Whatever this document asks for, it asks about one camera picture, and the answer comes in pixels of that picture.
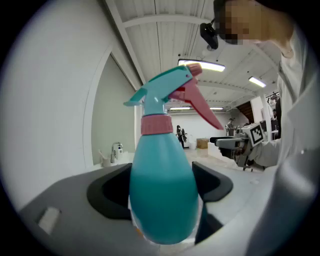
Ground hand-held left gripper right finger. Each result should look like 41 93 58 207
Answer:
191 161 276 256

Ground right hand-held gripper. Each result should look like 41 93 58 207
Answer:
209 122 266 171

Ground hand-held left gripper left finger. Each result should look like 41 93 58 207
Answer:
18 161 151 256

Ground teal and pink spray bottle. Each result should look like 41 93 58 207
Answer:
123 62 225 245

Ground person's right forearm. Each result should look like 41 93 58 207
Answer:
251 138 285 171

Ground cardboard box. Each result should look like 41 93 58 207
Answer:
196 137 210 149

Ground white washbasin table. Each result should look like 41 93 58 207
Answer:
93 150 137 173

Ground chrome faucet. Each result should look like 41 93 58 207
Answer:
110 141 124 163

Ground person's grey jacket torso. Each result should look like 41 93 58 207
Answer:
246 27 320 256

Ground person's head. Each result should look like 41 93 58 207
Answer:
213 0 296 54

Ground black head camera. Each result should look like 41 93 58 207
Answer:
199 21 220 50

